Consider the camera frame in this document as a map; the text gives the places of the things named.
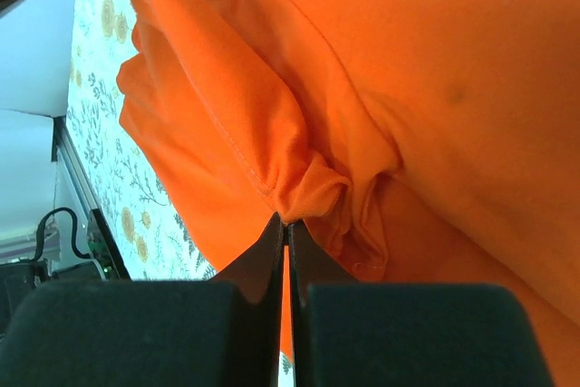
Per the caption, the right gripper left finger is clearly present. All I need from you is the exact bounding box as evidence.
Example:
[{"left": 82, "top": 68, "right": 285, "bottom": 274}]
[{"left": 1, "top": 216, "right": 284, "bottom": 386}]

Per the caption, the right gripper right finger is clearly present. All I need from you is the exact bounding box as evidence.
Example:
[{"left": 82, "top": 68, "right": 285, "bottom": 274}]
[{"left": 286, "top": 222, "right": 553, "bottom": 386}]

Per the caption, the orange t-shirt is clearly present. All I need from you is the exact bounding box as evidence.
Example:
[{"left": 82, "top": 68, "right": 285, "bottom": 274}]
[{"left": 117, "top": 0, "right": 579, "bottom": 386}]

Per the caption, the floral table mat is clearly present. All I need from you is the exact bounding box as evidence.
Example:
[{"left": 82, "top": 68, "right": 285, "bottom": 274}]
[{"left": 65, "top": 0, "right": 300, "bottom": 387}]

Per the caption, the aluminium frame rail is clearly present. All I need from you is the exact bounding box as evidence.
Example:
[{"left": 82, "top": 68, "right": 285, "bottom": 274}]
[{"left": 53, "top": 116, "right": 98, "bottom": 240}]

